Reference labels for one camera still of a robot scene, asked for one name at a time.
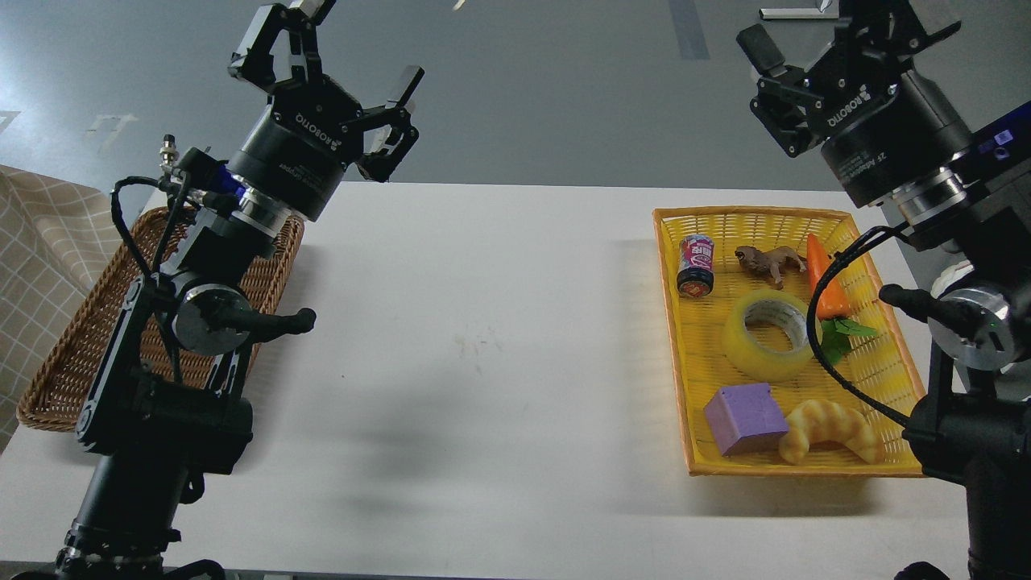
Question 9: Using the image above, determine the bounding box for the toy croissant bread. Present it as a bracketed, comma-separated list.
[778, 399, 886, 465]

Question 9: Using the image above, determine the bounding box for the beige checkered cloth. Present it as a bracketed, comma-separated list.
[1, 166, 119, 449]

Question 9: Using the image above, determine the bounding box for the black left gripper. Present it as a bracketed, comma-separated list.
[226, 0, 425, 221]

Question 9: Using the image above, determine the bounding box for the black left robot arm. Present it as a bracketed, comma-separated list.
[19, 1, 424, 579]

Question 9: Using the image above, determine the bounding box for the purple foam block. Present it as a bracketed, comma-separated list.
[703, 382, 789, 458]

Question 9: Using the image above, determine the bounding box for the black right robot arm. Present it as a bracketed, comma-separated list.
[736, 1, 1030, 579]

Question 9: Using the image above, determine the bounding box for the yellow tape roll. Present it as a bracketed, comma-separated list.
[719, 289, 813, 384]

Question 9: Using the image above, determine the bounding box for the small drink can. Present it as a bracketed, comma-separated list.
[675, 234, 714, 298]

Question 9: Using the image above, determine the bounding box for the brown toy animal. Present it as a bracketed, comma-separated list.
[733, 246, 809, 291]

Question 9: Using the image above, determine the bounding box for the brown wicker basket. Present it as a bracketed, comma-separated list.
[16, 208, 304, 432]

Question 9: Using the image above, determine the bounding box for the orange toy carrot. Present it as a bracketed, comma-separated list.
[807, 234, 880, 363]

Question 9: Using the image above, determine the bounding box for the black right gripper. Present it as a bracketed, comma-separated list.
[736, 1, 972, 208]

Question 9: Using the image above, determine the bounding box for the yellow plastic basket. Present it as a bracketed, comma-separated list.
[652, 205, 921, 478]

